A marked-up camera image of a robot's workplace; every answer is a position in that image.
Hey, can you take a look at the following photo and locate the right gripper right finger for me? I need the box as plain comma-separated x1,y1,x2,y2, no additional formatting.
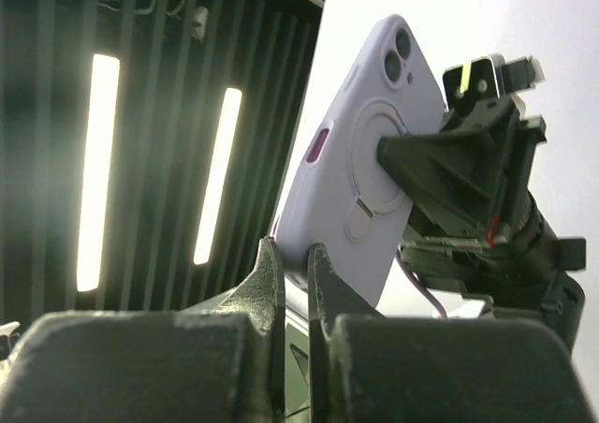
307,243,382,422

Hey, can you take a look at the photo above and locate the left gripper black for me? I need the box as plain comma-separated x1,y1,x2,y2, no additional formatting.
376,99,562,274

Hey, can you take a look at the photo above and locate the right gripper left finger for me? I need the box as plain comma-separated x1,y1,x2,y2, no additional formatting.
182,237,285,422

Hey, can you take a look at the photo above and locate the lilac cased phone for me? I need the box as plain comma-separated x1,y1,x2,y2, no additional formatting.
274,14,445,306

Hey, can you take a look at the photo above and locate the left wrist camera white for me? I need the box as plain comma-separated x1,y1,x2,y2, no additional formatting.
442,53,545,115

